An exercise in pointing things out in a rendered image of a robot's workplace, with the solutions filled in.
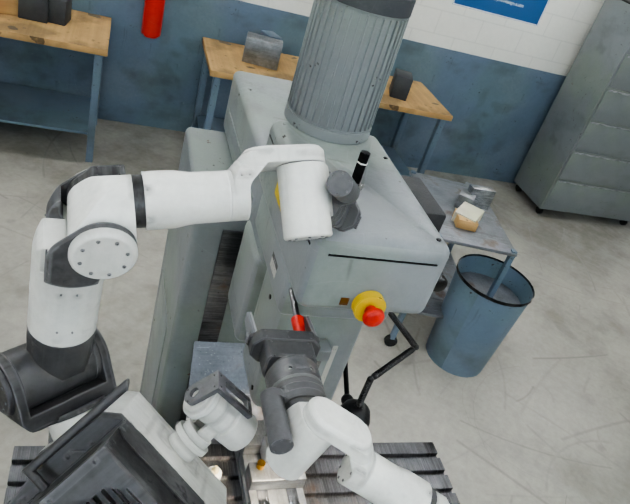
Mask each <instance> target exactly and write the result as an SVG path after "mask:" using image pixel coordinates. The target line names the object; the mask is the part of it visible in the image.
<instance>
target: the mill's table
mask: <svg viewBox="0 0 630 504"><path fill-rule="evenodd" d="M44 447H45V446H14V450H13V455H12V464H11V466H10V471H9V476H8V483H7V488H6V492H5V498H4V503H3V504H7V503H8V502H9V501H10V500H12V499H13V497H14V496H15V495H16V494H17V492H18V491H19V490H20V489H21V487H22V486H23V485H24V483H25V482H26V481H27V480H28V477H27V476H26V475H25V474H24V473H23V472H22V471H21V470H22V469H23V468H24V467H26V466H27V465H28V464H29V463H30V462H31V461H32V460H34V459H35V458H36V457H37V456H38V455H39V452H40V451H41V450H42V449H43V448H44ZM373 449H374V452H376V453H377V454H379V455H381V456H382V457H384V458H385V459H387V460H389V461H390V462H392V463H393V464H395V465H397V466H399V467H401V468H404V469H406V470H409V471H411V472H412V473H414V474H416V475H417V476H419V477H421V478H422V479H424V480H425V481H427V482H428V483H430V485H431V487H433V488H434V489H436V490H438V491H440V492H441V493H442V495H443V496H445V497H446V498H447V500H448V502H449V504H460V502H459V500H458V498H457V495H456V493H452V489H453V486H452V484H451V482H450V480H449V477H448V475H444V471H445V468H444V466H443V464H442V462H441V459H440V458H437V457H436V455H437V454H438V453H437V450H436V448H435V446H434V444H433V442H389V443H373ZM345 454H346V453H344V452H343V451H341V450H339V449H338V448H336V447H334V446H333V445H330V446H329V447H328V448H327V449H326V450H325V451H324V453H323V454H322V455H321V456H320V457H319V458H318V459H317V460H316V461H315V462H314V463H313V464H312V465H311V466H310V467H309V468H308V469H307V470H306V471H305V474H306V478H307V479H306V482H305V484H304V486H303V491H304V495H305V499H306V503H307V504H373V503H372V502H370V501H368V500H367V499H365V498H363V497H362V496H360V495H358V494H357V493H355V492H353V491H352V490H350V489H348V488H347V487H345V486H343V485H342V484H340V483H339V482H338V480H337V473H338V469H339V466H340V463H341V461H342V459H343V457H344V456H345ZM198 457H199V456H198ZM199 458H200V459H201V460H202V461H203V463H204V464H205V465H206V466H207V467H208V468H209V467H211V466H216V465H217V467H219V468H220V469H221V471H222V476H221V479H220V481H221V482H222V483H223V484H224V486H225V487H226V488H227V498H226V504H243V500H242V494H241V488H240V482H239V476H238V470H237V464H236V458H235V452H234V451H230V450H228V449H227V448H226V447H224V446H223V445H222V444H210V445H209V446H208V452H207V453H206V454H205V455H204V456H202V457H199Z"/></svg>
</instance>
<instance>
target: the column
mask: <svg viewBox="0 0 630 504"><path fill-rule="evenodd" d="M232 164H233V162H232V158H231V153H230V149H229V145H228V141H227V137H226V133H225V132H219V131H213V130H206V129H200V128H194V127H189V128H187V129H186V131H185V136H184V142H183V148H182V153H181V159H180V165H179V170H178V171H183V172H202V171H223V170H228V169H229V168H230V166H231V165H232ZM246 223H247V220H244V221H230V222H215V223H201V224H192V225H187V226H183V227H179V228H173V229H168V233H167V239H166V245H165V250H164V256H163V262H162V268H161V273H160V279H159V285H158V290H157V296H156V302H155V307H154V313H153V319H152V325H151V330H150V336H149V342H148V347H147V353H146V359H145V365H144V370H143V376H142V382H141V387H140V393H141V394H142V396H143V397H144V398H145V399H146V400H147V401H148V402H149V403H150V404H151V405H152V407H153V408H154V409H155V410H156V411H157V412H158V413H159V414H160V415H161V416H162V417H163V419H164V420H165V421H166V422H167V423H168V424H169V425H170V426H171V427H172V428H173V430H174V429H175V424H176V422H177V421H181V420H186V416H187V415H186V414H185V413H184V411H183V403H184V396H185V393H186V391H187V389H188V387H189V379H190V371H191V363H192V354H193V346H194V341H202V342H229V343H245V341H239V340H238V339H237V338H236V337H235V334H234V328H233V322H232V316H231V310H230V305H229V299H228V292H229V288H230V284H231V280H232V276H233V272H234V268H235V264H236V260H237V256H238V252H239V248H240V245H241V241H242V237H243V233H244V229H245V225H246Z"/></svg>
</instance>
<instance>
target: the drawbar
mask: <svg viewBox="0 0 630 504"><path fill-rule="evenodd" d="M370 155H371V153H370V152H368V151H366V150H361V152H360V154H359V157H358V160H357V161H359V162H360V163H362V164H367V163H368V161H369V158H370ZM366 166H367V165H366ZM366 166H364V165H360V164H359V163H356V166H355V169H354V172H353V175H352V178H353V179H354V181H355V182H356V184H359V183H361V180H362V178H363V175H364V172H365V169H366Z"/></svg>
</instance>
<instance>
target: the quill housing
mask: <svg viewBox="0 0 630 504"><path fill-rule="evenodd" d="M292 317H293V315H284V314H281V313H280V312H279V311H278V308H277V304H276V301H275V297H274V293H273V289H272V285H271V281H270V278H269V274H268V270H266V274H265V277H264V281H263V284H262V288H261V291H260V295H259V298H258V302H257V305H256V308H255V312H254V315H253V318H254V322H255V325H256V329H257V331H258V330H260V329H278V330H293V327H292V323H291V318H292ZM309 317H310V320H311V322H312V324H313V327H314V329H315V332H316V334H317V337H319V339H327V340H328V342H329V345H330V348H331V350H332V353H331V355H330V358H329V360H328V361H327V363H326V365H325V368H324V370H323V373H322V375H321V380H322V383H323V386H324V390H325V393H326V397H327V399H329V400H332V398H333V395H334V393H335V391H336V388H337V386H338V383H339V381H340V379H341V376H342V374H343V371H344V369H345V367H346V364H347V362H348V359H349V357H350V355H351V352H352V350H353V347H354V345H355V343H356V340H357V338H358V335H359V333H360V331H361V328H362V326H363V322H362V321H359V320H357V319H346V318H330V317H314V316H309ZM243 358H244V364H245V369H246V375H247V380H248V386H249V391H250V397H251V400H252V402H253V403H254V404H255V405H256V406H258V407H261V402H260V393H261V392H262V391H263V390H264V389H266V384H265V378H264V377H263V375H262V371H261V366H260V362H258V361H255V360H254V359H253V358H252V357H251V356H250V354H249V349H248V345H247V343H245V347H244V350H243Z"/></svg>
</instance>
